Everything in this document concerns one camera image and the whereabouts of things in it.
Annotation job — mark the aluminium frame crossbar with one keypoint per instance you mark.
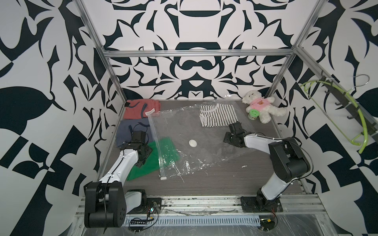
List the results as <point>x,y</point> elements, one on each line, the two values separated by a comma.
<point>198,53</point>

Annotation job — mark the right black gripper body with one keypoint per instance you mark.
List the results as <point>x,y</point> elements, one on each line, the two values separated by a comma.
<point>229,138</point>

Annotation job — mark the clear plastic vacuum bag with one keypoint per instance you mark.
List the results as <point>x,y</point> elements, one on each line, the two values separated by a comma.
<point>183,124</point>

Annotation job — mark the black white striped shirt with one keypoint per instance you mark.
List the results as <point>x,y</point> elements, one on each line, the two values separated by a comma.
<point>218,115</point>

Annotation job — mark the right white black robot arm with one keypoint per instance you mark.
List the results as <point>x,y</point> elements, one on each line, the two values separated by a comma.
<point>290,163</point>

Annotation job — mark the green lidded small tub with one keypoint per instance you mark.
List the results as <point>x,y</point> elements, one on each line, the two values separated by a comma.
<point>253,114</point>

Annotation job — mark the white slotted cable duct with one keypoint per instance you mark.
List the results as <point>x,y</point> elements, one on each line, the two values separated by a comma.
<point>209,220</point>

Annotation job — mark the blue tank top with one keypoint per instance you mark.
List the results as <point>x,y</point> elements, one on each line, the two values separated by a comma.
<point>128,127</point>

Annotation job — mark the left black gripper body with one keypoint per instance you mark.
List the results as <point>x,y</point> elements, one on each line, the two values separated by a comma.
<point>147,150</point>

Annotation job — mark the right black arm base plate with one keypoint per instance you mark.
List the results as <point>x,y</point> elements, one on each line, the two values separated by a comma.
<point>259,204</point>

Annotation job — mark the black wall hook rack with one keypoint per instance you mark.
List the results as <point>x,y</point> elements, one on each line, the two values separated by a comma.
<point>345,102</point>

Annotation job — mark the green garment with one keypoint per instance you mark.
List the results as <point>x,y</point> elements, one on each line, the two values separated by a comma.
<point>165,153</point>

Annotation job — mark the white teddy bear pink shirt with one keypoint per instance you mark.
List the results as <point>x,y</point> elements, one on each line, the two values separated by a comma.
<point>255,100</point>

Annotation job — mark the white vacuum bag valve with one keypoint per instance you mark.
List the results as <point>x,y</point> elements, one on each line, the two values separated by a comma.
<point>193,143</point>

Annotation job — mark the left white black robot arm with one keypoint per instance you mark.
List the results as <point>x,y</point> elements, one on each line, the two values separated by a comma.
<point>106,203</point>

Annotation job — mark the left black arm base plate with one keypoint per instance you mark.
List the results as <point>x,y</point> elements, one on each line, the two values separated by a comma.
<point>147,205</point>

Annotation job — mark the red tank top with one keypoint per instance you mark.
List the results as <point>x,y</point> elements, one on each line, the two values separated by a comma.
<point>137,108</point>

